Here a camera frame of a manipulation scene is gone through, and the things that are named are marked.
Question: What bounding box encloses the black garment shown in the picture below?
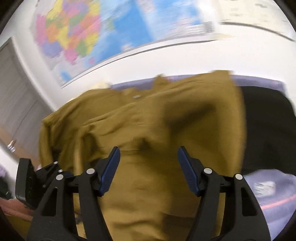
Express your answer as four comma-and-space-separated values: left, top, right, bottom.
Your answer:
241, 86, 295, 175

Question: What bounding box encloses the purple plaid bed sheet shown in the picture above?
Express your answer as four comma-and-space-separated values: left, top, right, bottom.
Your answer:
110, 74, 296, 239

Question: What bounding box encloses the colourful wall map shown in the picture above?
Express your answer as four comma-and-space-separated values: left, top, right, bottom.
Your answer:
30, 1, 215, 85

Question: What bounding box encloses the mustard yellow jacket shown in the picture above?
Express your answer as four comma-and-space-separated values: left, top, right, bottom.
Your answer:
39, 71, 246, 240

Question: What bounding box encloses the grey wooden door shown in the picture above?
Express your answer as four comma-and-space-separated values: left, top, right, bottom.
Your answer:
1, 38, 52, 165

